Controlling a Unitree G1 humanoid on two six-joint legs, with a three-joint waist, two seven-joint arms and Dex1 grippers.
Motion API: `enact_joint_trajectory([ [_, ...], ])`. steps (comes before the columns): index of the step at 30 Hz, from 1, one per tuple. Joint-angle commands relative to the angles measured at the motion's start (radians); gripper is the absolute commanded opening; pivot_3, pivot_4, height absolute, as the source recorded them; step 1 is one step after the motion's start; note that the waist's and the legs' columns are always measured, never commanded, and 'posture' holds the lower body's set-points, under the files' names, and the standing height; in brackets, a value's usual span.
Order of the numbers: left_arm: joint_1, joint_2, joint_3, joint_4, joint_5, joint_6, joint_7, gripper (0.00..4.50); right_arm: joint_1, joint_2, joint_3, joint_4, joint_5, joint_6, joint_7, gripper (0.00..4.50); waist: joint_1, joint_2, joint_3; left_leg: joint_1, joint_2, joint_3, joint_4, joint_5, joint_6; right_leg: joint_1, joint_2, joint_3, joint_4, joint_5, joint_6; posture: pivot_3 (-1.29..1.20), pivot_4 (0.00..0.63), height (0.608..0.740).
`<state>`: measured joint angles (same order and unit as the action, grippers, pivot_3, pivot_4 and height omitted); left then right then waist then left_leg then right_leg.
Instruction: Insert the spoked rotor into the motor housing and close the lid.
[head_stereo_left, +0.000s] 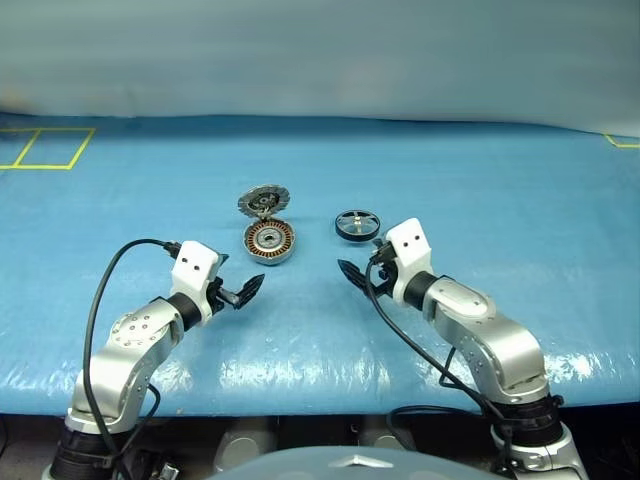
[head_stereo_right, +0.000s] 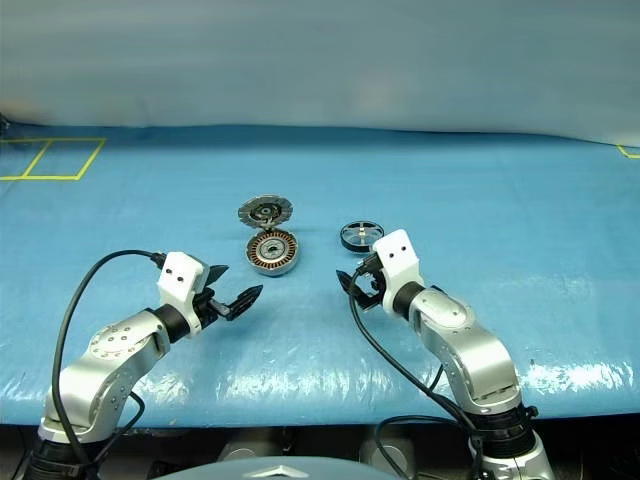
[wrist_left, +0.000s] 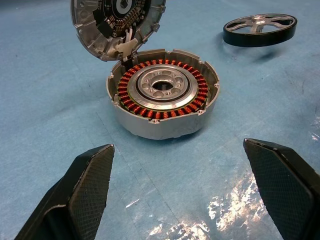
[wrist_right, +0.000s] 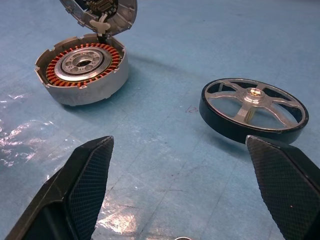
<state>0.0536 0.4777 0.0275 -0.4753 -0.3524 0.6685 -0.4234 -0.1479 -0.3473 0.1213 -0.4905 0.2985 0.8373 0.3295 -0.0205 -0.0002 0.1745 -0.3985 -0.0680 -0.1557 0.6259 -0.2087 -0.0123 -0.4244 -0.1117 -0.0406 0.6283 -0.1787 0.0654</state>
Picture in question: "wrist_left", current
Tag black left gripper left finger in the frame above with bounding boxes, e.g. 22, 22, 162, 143
14, 143, 116, 240

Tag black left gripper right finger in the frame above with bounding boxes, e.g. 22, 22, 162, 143
243, 138, 320, 240

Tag black rotor ring silver spokes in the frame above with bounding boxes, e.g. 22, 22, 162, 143
222, 13, 298, 48

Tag silver motor housing copper windings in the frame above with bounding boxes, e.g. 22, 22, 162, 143
106, 48, 221, 141

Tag blue plastic table cover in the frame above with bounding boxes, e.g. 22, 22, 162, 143
0, 0, 320, 240

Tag dark metal gear disc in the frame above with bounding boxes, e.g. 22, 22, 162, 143
70, 0, 167, 62

